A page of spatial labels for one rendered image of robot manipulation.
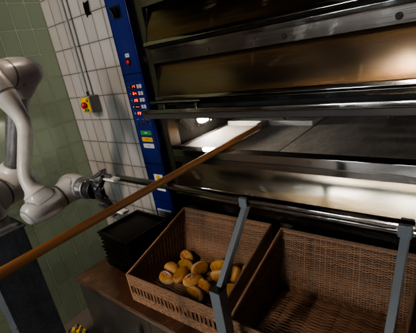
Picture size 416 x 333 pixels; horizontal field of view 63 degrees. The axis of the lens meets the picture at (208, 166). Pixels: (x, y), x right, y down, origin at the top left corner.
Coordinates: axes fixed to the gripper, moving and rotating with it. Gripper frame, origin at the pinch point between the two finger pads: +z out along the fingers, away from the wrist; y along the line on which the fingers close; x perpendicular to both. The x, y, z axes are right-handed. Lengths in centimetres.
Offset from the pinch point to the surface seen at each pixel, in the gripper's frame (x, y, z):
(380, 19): -55, -46, 78
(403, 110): -40, -21, 87
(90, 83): -55, -38, -86
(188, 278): -24, 56, 0
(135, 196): -1.4, -0.2, 7.8
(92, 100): -50, -28, -81
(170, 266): -26, 55, -14
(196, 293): -17, 55, 11
